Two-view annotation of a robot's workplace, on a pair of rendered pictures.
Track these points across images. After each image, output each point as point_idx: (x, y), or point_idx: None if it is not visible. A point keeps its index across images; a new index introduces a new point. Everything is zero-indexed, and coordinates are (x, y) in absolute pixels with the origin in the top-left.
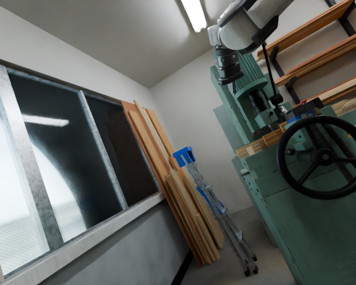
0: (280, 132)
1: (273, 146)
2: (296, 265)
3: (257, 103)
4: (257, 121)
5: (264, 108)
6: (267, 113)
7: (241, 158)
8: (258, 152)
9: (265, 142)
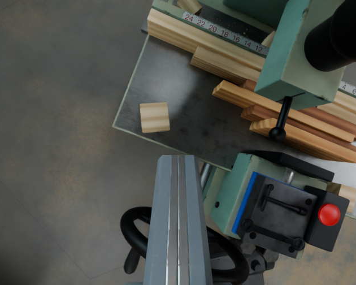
0: (255, 117)
1: (184, 154)
2: None
3: (346, 51)
4: (294, 10)
5: (331, 69)
6: (294, 94)
7: (144, 50)
8: (148, 140)
9: (215, 91)
